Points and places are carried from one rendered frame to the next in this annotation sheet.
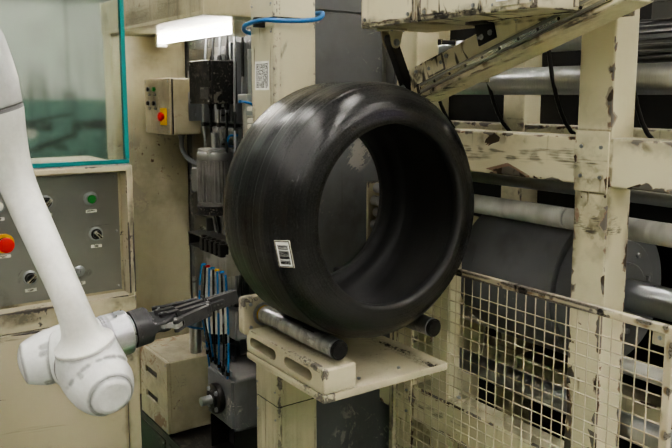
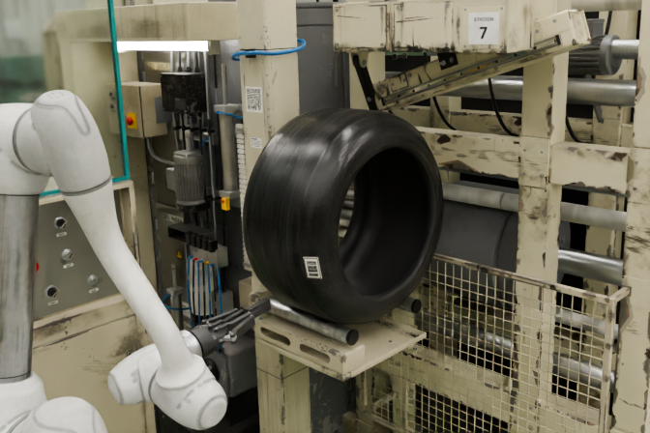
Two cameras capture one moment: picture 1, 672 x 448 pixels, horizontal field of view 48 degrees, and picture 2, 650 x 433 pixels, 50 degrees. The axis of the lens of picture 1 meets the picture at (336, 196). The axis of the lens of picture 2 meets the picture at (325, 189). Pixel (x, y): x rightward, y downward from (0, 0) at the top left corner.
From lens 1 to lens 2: 0.47 m
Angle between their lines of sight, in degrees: 12
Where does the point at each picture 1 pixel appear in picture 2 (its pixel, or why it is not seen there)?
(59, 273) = (160, 318)
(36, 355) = (131, 382)
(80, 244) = (92, 256)
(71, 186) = not seen: hidden behind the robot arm
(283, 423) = (285, 391)
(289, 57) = (279, 83)
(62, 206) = (74, 224)
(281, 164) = (306, 193)
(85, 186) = not seen: hidden behind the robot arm
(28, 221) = (126, 275)
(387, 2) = (361, 32)
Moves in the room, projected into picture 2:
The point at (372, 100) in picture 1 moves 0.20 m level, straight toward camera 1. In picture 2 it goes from (371, 130) to (389, 143)
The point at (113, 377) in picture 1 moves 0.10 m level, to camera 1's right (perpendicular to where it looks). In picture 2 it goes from (215, 398) to (265, 392)
